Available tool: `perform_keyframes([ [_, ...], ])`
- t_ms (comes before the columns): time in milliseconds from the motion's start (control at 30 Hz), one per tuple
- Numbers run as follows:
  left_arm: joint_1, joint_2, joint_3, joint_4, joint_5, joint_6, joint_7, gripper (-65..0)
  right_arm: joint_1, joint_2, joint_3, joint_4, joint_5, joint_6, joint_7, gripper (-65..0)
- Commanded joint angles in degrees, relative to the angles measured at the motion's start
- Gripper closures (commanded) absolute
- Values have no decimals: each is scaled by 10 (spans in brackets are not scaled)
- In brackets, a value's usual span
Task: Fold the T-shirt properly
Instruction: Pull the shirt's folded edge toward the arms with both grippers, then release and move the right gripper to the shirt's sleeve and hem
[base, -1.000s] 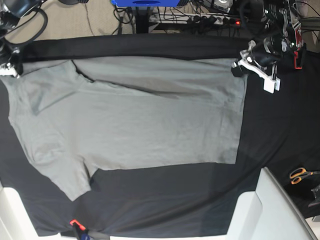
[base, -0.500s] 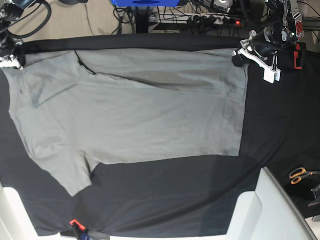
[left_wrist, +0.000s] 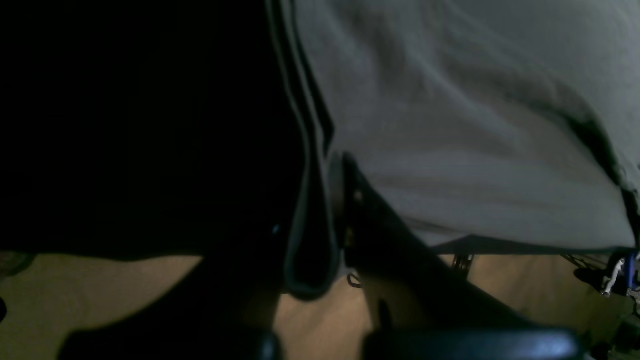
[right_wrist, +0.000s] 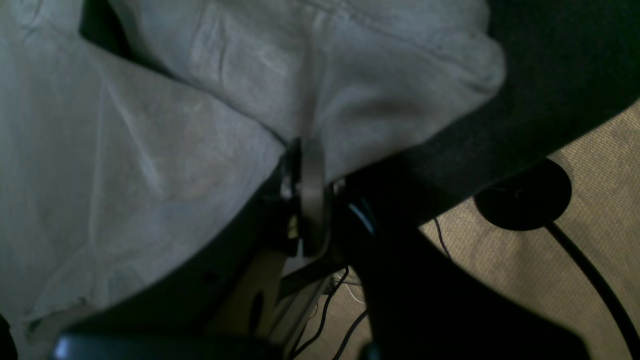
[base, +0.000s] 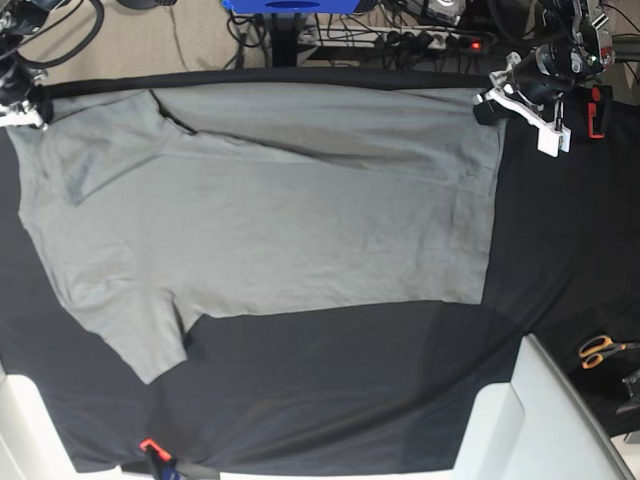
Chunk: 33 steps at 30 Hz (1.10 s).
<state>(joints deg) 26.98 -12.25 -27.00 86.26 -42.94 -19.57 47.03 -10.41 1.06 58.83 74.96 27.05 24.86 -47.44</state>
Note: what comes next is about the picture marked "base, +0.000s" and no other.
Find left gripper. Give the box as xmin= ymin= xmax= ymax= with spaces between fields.
xmin=473 ymin=43 xmax=575 ymax=125

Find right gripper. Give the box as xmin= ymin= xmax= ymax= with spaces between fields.
xmin=1 ymin=57 xmax=48 ymax=107

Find grey T-shirt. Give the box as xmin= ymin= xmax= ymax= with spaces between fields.
xmin=8 ymin=84 xmax=505 ymax=383

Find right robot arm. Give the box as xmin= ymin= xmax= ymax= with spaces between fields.
xmin=1 ymin=1 xmax=105 ymax=114

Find red black clamp right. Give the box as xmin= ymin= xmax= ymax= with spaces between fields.
xmin=587 ymin=85 xmax=613 ymax=139

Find white power strip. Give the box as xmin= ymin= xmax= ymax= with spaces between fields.
xmin=298 ymin=24 xmax=497 ymax=53

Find blue box on stand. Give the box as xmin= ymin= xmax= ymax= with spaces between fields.
xmin=221 ymin=0 xmax=360 ymax=15

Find white bin right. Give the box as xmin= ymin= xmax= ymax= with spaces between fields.
xmin=451 ymin=334 xmax=634 ymax=480

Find white bin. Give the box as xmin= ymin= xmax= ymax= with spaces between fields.
xmin=1 ymin=372 xmax=77 ymax=479
xmin=451 ymin=334 xmax=634 ymax=480

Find white bin left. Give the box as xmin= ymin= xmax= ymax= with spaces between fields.
xmin=1 ymin=372 xmax=77 ymax=479

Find red blue clamp bottom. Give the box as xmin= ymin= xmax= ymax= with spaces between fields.
xmin=139 ymin=438 xmax=182 ymax=480

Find orange handled scissors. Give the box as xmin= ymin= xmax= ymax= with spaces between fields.
xmin=578 ymin=335 xmax=639 ymax=370

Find black metal bracket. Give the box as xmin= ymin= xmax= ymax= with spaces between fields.
xmin=616 ymin=369 xmax=640 ymax=415

